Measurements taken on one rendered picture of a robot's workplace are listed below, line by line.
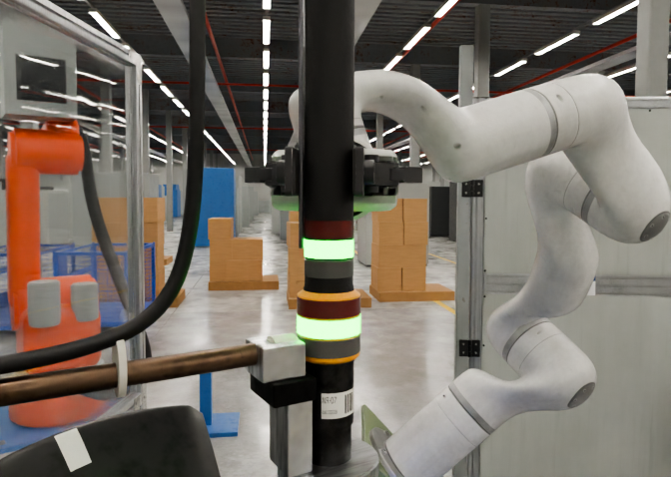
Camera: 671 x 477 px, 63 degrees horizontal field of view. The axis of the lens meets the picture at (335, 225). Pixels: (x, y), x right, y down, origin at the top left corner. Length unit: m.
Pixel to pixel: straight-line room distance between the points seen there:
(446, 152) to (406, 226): 7.95
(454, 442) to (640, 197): 0.57
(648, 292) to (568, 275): 1.45
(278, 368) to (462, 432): 0.81
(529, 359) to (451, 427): 0.20
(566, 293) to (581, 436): 1.52
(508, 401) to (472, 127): 0.62
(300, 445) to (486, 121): 0.43
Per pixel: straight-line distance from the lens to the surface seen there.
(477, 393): 1.13
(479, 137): 0.65
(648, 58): 7.32
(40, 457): 0.50
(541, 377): 1.10
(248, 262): 9.68
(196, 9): 0.35
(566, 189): 0.90
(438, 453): 1.15
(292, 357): 0.36
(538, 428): 2.43
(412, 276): 8.73
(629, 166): 0.84
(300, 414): 0.37
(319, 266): 0.36
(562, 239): 0.97
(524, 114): 0.70
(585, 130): 0.76
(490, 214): 2.20
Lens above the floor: 1.62
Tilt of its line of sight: 3 degrees down
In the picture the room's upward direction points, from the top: straight up
